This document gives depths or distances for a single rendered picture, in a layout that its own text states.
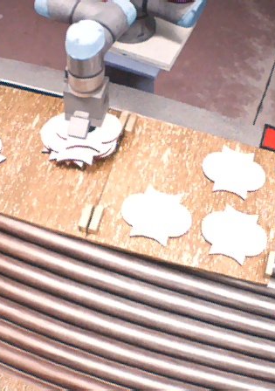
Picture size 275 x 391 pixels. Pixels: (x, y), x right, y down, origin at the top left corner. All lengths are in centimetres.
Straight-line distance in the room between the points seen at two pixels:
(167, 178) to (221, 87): 149
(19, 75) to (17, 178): 35
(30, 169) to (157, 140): 31
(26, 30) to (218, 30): 101
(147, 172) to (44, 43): 172
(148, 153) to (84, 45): 40
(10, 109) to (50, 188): 26
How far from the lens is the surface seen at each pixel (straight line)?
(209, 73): 287
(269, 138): 150
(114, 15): 121
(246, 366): 125
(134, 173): 138
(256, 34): 316
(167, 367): 122
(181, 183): 138
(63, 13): 125
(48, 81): 159
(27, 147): 144
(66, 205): 134
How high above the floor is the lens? 210
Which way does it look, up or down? 60 degrees down
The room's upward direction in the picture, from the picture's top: 4 degrees clockwise
